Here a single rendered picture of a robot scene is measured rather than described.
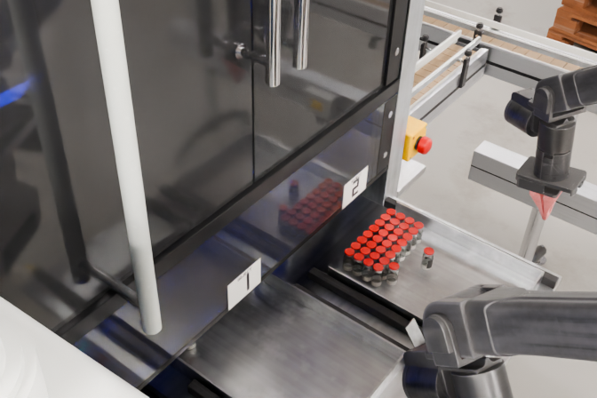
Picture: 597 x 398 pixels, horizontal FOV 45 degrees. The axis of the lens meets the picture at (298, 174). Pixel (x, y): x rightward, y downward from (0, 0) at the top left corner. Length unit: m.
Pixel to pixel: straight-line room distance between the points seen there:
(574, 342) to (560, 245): 2.34
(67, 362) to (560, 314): 0.42
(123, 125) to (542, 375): 2.00
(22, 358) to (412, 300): 1.10
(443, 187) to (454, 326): 2.41
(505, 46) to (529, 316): 1.62
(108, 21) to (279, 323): 0.81
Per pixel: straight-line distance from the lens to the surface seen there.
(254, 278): 1.27
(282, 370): 1.31
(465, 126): 3.56
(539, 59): 2.22
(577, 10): 4.29
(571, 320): 0.67
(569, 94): 1.18
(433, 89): 1.98
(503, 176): 2.44
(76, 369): 0.44
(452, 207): 3.06
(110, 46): 0.71
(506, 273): 1.54
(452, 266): 1.52
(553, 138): 1.24
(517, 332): 0.72
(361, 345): 1.35
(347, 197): 1.44
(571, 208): 2.40
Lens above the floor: 1.93
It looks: 38 degrees down
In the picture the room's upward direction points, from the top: 2 degrees clockwise
